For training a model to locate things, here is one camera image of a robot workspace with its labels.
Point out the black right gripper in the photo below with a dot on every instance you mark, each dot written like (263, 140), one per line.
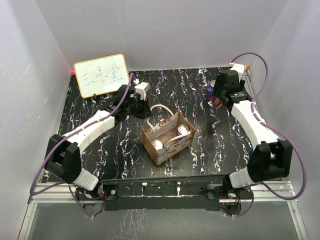
(217, 90)

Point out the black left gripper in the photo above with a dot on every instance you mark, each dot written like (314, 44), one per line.
(146, 112)

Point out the red Coca-Cola can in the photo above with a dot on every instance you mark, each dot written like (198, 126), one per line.
(217, 102)

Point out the purple Fanta can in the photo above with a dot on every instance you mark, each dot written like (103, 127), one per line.
(209, 92)
(182, 129)

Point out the patterned canvas tote bag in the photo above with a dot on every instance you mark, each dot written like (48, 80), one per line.
(166, 131)

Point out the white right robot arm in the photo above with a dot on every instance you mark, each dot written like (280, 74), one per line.
(271, 156)

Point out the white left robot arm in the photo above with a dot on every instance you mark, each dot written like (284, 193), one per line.
(63, 157)

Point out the red soda can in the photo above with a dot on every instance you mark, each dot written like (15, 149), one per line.
(157, 144)

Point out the small framed whiteboard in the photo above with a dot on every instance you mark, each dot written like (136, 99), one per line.
(101, 75)

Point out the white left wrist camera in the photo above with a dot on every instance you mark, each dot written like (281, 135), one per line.
(141, 88)

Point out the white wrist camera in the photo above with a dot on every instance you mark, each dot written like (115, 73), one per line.
(239, 68)
(141, 88)

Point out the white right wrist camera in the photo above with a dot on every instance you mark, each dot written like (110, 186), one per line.
(239, 68)

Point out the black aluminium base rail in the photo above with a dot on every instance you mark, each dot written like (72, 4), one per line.
(174, 208)

